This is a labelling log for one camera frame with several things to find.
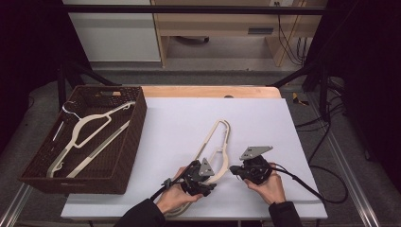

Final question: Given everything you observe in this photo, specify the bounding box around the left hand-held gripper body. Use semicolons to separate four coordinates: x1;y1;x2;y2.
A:
180;157;216;198

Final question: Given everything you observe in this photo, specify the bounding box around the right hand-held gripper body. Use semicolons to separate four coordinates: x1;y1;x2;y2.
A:
239;145;274;185

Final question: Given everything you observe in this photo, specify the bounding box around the beige clothes hanger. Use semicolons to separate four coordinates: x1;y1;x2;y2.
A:
46;99;137;180
164;118;232;218

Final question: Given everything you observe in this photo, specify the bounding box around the brown woven basket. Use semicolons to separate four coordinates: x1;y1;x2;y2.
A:
18;84;148;195

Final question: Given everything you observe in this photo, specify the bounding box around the person's right hand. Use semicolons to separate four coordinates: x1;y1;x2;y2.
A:
244;162;288;206

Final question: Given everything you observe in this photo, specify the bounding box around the person's left hand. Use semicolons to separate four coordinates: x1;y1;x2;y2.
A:
155;166;204;216

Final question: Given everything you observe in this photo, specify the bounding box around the white table mat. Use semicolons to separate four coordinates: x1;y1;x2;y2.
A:
60;96;329;221

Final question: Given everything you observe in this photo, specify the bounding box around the yellow and black tool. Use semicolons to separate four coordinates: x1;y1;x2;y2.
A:
291;92;310;107

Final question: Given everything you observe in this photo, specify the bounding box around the black metal stand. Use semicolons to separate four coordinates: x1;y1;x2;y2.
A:
57;60;122;110
270;62;332;123

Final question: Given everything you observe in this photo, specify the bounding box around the dark object under desk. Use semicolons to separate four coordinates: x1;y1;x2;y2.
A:
173;35;211;45

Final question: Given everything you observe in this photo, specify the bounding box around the light wooden desk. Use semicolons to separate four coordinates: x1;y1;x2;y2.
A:
150;0;329;69

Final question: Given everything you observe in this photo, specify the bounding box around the black curtain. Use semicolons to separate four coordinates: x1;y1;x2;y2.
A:
310;0;401;193
0;0;93;152

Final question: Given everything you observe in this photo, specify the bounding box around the white cabinet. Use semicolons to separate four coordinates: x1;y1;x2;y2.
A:
62;0;162;62

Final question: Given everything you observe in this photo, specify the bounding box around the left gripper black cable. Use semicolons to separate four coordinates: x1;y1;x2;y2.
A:
149;160;198;202

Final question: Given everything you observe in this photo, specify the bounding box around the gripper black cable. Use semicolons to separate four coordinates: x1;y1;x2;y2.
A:
149;160;198;202
270;165;349;205

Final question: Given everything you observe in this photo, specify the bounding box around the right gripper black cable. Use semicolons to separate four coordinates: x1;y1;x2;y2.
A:
270;165;349;205

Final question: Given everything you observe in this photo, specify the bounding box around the black floor cable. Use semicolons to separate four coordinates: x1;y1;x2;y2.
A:
295;77;346;166

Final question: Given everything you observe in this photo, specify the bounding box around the aluminium rail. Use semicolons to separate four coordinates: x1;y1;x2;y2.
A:
0;183;33;227
306;94;383;227

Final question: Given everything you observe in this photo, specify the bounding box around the black desk cable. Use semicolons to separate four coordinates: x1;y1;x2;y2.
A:
274;1;299;65
296;36;308;65

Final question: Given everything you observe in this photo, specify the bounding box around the black horizontal frame bar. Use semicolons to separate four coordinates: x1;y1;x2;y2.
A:
61;4;327;16

